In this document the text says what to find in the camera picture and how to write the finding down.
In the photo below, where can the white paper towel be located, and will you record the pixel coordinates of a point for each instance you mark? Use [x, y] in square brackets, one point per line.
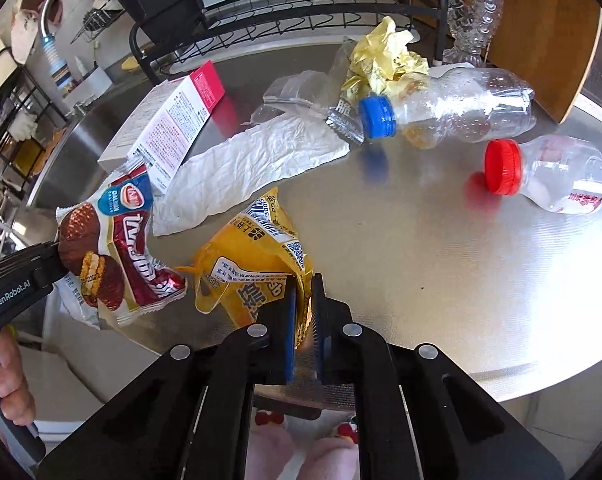
[261, 155]

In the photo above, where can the wooden cutting board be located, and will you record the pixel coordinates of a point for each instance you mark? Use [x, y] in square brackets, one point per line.
[541, 40]

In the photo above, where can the clear plastic bag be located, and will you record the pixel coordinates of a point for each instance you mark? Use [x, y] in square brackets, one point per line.
[301, 90]

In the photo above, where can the clear bottle with red cap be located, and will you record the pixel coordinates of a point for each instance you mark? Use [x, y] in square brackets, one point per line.
[556, 170]

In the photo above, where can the yellow paper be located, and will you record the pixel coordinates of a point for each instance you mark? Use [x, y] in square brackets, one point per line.
[381, 55]

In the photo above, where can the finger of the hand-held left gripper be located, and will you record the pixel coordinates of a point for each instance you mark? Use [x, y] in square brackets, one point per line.
[26, 257]

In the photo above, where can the clear bottle with blue cap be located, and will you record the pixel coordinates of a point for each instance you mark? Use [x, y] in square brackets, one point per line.
[461, 105]

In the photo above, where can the red chocolate pie wrapper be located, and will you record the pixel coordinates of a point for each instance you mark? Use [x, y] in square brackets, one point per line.
[131, 255]

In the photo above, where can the white and pink carton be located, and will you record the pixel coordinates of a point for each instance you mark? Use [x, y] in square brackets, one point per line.
[171, 120]

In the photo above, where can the person's left hand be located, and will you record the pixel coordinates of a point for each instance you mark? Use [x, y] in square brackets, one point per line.
[13, 385]

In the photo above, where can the black metal shelf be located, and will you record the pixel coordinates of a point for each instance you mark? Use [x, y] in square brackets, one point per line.
[16, 130]

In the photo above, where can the yellow snack bag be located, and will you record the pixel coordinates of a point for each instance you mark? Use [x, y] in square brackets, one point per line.
[251, 255]

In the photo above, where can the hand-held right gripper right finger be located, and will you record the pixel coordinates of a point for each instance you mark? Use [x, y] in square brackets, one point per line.
[317, 330]

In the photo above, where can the glass fish vase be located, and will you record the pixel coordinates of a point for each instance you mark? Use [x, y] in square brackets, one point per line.
[473, 15]

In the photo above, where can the pink fleece pants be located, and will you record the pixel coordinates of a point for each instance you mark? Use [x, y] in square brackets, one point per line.
[326, 460]

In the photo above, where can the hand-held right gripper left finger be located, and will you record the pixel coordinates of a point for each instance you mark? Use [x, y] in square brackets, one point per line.
[288, 332]

